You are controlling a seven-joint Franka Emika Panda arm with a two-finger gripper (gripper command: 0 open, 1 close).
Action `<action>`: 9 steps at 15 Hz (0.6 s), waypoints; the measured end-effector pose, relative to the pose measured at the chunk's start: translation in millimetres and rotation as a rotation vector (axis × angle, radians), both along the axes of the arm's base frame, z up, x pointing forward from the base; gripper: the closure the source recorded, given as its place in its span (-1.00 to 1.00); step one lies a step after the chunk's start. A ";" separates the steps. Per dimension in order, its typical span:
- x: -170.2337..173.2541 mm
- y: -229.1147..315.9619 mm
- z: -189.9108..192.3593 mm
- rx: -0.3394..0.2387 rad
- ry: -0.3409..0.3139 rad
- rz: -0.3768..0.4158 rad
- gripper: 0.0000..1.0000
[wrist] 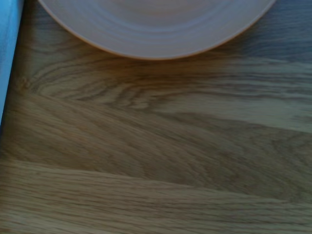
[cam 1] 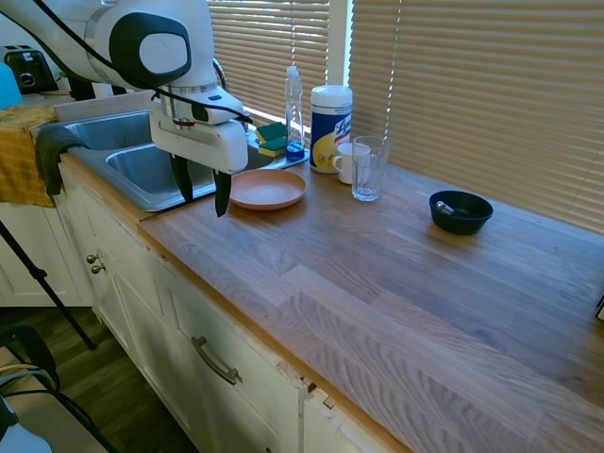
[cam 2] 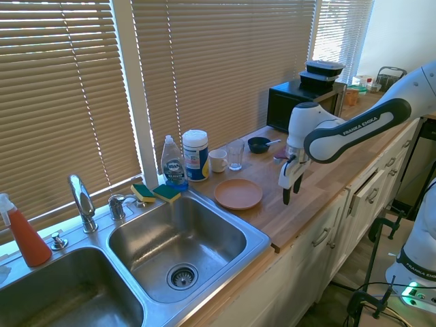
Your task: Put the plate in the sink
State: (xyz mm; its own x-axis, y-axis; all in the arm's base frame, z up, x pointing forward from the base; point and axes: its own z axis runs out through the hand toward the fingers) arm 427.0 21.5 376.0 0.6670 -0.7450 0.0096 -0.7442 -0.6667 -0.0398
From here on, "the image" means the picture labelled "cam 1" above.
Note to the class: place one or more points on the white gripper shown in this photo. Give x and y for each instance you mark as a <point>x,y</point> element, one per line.
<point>207,146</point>

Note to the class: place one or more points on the orange plate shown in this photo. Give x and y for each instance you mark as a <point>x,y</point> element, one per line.
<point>269,189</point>

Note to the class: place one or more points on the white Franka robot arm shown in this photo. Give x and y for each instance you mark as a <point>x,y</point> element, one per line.
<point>156,47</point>

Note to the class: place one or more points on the stainless steel double sink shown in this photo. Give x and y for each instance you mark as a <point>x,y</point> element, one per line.
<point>137,170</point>

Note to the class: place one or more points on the white mug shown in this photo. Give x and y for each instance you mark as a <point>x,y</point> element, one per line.
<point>343,160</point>

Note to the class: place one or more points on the yellow green sponge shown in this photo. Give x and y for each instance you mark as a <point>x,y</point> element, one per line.
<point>273,147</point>
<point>271,131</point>

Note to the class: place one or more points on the clear bottle with blue liquid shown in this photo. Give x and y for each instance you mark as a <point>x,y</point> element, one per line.
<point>294,118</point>

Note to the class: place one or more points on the metal cabinet knob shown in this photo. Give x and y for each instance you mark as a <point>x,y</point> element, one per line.
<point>92,258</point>
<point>97,269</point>

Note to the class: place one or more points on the white kitchen cabinet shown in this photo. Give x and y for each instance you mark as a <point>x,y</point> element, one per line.
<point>156,321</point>

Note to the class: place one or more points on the Lysol wipes canister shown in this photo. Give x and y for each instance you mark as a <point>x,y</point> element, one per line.
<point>330,127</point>

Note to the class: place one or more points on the medium beige window blind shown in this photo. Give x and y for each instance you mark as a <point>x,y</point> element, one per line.
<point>269,52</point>

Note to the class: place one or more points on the grey cloth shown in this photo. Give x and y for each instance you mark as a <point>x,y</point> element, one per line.
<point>49,156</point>

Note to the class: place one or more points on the black container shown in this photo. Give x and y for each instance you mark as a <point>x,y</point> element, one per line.
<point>80,89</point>

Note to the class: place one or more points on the clear glass tumbler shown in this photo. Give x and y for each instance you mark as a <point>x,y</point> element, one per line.
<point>373,174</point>

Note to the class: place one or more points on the small green plant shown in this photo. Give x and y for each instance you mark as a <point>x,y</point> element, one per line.
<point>61,74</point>

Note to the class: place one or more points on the yellow towel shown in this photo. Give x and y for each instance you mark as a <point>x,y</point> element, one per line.
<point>19,160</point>

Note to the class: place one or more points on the black tripod leg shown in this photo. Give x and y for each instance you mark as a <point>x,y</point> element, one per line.
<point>47,292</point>

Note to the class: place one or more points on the black toaster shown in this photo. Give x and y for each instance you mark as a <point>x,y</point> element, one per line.
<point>28,68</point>

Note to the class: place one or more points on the light blue plastic object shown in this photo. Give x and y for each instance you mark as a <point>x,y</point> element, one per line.
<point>8,87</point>

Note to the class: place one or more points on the small metal piece in bowl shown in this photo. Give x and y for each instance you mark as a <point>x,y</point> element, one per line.
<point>443,207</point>

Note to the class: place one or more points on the dark blue bowl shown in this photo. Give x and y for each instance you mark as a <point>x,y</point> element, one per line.
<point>460,222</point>

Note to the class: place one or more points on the white rounded object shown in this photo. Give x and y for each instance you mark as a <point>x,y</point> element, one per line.
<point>19,434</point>

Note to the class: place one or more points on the wide beige window blind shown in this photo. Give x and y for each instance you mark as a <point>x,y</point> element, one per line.
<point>495,85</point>

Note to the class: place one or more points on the black object at counter edge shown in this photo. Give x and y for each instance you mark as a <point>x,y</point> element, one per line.
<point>600,309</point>

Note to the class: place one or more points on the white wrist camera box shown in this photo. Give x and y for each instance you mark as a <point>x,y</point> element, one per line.
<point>214,106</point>

